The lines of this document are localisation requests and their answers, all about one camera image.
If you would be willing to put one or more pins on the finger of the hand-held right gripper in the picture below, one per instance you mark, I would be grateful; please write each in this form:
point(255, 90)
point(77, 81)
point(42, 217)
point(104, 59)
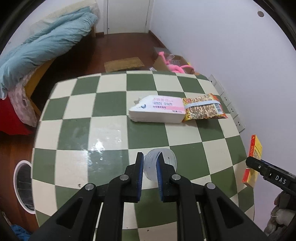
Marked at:
point(255, 165)

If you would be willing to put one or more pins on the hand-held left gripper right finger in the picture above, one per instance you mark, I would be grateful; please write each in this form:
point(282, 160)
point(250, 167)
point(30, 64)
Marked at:
point(159, 178)

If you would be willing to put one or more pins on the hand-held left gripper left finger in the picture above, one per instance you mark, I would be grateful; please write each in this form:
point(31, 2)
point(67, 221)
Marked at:
point(139, 178)

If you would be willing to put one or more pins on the clear plastic cup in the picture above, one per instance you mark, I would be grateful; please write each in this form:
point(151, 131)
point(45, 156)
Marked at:
point(149, 169)

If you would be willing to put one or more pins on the yellow cardboard box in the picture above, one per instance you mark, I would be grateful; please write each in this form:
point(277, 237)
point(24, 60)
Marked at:
point(254, 150)

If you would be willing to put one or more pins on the white rimmed trash bin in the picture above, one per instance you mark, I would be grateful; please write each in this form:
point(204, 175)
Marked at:
point(22, 185)

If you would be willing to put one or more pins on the person's right hand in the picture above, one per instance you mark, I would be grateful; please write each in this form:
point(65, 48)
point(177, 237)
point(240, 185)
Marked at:
point(281, 214)

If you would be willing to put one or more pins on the pink and white box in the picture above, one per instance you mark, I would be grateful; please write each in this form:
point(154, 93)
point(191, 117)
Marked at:
point(159, 109)

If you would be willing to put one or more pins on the orange nut snack packet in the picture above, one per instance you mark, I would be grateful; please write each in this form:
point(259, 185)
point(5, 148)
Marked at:
point(203, 109)

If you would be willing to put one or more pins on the green checkered table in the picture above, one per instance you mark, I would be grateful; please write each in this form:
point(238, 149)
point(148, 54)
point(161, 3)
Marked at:
point(111, 104)

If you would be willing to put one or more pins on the pink plush toy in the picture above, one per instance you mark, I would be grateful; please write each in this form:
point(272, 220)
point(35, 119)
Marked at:
point(175, 68)

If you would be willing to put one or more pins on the brown doormat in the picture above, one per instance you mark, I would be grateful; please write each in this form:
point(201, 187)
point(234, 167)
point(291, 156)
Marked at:
point(123, 64)

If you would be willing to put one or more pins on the open cardboard box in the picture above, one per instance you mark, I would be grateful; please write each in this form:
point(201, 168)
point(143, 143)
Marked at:
point(159, 61)

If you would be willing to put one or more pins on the clear plastic packaging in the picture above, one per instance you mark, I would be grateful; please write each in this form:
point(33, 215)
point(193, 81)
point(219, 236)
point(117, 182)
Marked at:
point(174, 59)

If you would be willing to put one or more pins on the blue cloth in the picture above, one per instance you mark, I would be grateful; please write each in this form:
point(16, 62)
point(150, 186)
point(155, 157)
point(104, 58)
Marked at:
point(19, 231)

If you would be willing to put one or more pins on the pink checkered sheet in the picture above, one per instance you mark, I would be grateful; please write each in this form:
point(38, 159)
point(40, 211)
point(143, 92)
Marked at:
point(23, 106)

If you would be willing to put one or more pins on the red bed sheet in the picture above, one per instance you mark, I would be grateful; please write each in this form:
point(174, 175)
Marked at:
point(9, 118)

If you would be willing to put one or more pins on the bed with blue duvet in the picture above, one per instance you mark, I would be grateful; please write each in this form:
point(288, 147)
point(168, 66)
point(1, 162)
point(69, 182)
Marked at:
point(38, 76)

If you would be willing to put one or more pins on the white door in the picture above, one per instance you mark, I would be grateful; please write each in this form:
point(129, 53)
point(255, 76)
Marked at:
point(127, 14)

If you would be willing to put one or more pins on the light blue duvet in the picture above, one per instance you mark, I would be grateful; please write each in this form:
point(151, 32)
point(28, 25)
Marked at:
point(46, 39)

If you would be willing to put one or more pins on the cream mattress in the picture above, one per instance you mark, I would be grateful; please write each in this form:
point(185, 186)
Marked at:
point(92, 4)

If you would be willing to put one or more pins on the white wall socket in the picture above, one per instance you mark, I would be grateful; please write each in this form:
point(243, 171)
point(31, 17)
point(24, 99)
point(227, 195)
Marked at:
point(214, 80)
point(219, 89)
point(226, 100)
point(232, 112)
point(239, 124)

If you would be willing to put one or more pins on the grey round wall cap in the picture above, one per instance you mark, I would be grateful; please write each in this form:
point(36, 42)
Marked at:
point(260, 14)

